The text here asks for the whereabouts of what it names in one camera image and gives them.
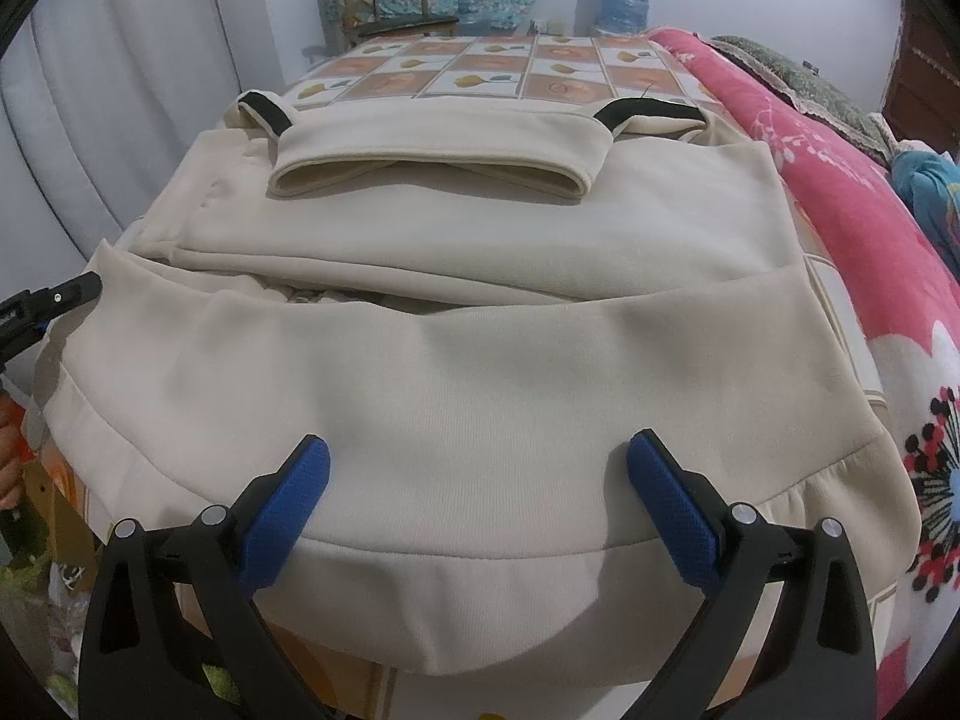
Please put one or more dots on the brown wooden door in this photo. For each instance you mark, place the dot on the brown wooden door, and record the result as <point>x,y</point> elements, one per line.
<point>930,75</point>

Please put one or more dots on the white curtain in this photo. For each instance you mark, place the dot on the white curtain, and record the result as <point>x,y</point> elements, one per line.
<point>112,105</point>

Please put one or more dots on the cream zip jacket black trim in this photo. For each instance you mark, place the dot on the cream zip jacket black trim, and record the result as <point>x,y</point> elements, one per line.
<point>487,390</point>

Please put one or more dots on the pink floral blanket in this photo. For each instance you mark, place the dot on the pink floral blanket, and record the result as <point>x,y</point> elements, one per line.
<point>840,165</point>

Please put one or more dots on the blue printed quilt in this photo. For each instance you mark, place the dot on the blue printed quilt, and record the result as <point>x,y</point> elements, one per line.
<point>930,202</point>

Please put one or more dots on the wooden chair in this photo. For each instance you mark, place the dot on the wooden chair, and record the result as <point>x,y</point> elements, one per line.
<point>397,19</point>

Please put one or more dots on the blue water bottle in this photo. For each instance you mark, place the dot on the blue water bottle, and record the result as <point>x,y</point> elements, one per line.
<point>625,0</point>

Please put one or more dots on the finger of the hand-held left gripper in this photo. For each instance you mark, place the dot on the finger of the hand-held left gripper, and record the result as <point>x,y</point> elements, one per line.
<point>52,298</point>

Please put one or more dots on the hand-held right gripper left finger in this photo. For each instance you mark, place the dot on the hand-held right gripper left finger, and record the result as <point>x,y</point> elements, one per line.
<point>285,510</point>

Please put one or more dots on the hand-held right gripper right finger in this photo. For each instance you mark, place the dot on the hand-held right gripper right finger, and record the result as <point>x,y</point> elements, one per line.
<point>675,510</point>

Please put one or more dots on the person's left hand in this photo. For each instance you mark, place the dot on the person's left hand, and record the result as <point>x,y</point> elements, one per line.
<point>9,457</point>

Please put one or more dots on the grey-green lace-edged blanket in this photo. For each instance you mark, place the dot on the grey-green lace-edged blanket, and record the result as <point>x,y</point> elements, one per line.
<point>810,86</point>

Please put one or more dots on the white wall socket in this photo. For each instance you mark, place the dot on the white wall socket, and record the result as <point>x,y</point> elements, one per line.
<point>549,26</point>

